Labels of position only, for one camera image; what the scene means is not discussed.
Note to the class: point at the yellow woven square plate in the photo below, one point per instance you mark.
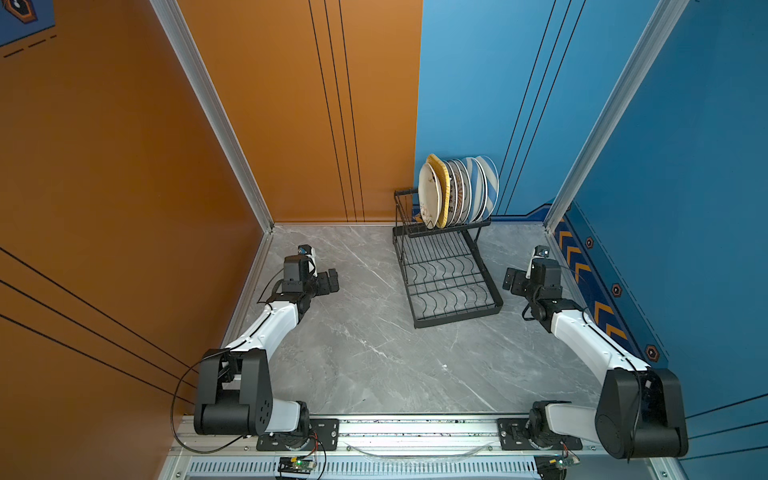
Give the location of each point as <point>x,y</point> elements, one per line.
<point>441,170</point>

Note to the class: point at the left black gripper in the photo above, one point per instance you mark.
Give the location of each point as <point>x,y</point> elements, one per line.
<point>325,288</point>

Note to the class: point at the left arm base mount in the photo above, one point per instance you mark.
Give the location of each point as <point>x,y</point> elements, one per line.
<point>322,433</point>

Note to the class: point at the white plate red characters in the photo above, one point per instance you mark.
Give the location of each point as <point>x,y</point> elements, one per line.
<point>455,202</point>

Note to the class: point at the blue striped plate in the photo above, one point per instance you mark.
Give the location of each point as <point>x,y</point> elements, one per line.
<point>492,184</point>
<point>478,186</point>

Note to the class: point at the circuit board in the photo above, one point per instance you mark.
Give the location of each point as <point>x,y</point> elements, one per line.
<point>296,467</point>
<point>555,467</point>

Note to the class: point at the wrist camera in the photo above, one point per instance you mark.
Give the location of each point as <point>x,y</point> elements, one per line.
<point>309,252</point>
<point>539,252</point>

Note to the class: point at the left circuit board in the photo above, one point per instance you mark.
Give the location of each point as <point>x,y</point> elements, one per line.
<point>296,467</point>

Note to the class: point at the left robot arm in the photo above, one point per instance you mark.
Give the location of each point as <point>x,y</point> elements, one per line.
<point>234,391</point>

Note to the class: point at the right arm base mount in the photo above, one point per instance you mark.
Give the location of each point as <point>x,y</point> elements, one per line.
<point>515,434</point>

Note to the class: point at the orange sunburst round plate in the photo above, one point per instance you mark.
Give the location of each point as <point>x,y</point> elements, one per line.
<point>462,192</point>

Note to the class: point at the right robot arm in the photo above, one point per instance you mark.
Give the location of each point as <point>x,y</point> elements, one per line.
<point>640,410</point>

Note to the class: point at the white green emblem plate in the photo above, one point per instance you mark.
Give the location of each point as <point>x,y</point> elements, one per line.
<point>467,165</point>

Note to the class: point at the black wire dish rack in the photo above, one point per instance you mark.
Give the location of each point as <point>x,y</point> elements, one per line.
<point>445,277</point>

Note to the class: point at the white floral plate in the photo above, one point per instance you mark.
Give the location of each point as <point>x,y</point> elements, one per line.
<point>429,196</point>

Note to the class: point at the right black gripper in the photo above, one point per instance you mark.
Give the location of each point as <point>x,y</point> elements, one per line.
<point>516,286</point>

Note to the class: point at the right circuit board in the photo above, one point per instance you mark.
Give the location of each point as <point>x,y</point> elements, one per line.
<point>555,467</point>

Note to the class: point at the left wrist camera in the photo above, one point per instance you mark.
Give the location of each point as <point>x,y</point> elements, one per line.
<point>309,252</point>

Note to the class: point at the aluminium front rail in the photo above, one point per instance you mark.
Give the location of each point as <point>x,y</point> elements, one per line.
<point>389,435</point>

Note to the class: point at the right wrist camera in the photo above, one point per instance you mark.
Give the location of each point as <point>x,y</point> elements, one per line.
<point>539,252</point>

